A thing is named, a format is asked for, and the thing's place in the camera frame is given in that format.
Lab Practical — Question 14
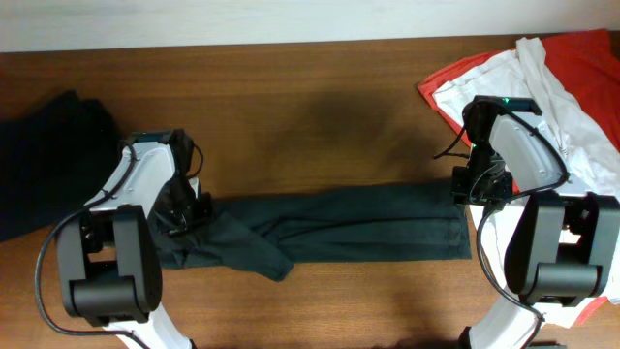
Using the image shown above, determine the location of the black Nike t-shirt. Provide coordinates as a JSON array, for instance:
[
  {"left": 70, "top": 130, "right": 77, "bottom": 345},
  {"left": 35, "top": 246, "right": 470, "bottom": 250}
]
[{"left": 149, "top": 179, "right": 472, "bottom": 281}]

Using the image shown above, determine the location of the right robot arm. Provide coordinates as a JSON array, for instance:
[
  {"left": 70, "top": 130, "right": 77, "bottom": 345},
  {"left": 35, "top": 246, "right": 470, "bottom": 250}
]
[{"left": 450, "top": 95, "right": 619, "bottom": 348}]

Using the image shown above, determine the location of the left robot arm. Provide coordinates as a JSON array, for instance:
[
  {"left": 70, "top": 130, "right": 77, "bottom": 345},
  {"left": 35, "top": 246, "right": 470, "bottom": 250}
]
[{"left": 54, "top": 129, "right": 210, "bottom": 348}]

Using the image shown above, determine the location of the white t-shirt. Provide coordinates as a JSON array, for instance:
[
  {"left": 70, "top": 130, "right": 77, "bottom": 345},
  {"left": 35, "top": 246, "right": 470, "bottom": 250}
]
[{"left": 419, "top": 31, "right": 619, "bottom": 327}]

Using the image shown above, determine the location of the folded black garment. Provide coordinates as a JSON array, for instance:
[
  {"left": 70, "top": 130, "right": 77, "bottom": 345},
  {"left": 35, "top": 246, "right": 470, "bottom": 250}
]
[{"left": 1, "top": 90, "right": 121, "bottom": 241}]

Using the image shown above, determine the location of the red t-shirt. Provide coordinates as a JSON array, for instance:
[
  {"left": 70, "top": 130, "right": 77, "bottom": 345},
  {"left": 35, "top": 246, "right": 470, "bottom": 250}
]
[{"left": 417, "top": 28, "right": 620, "bottom": 326}]

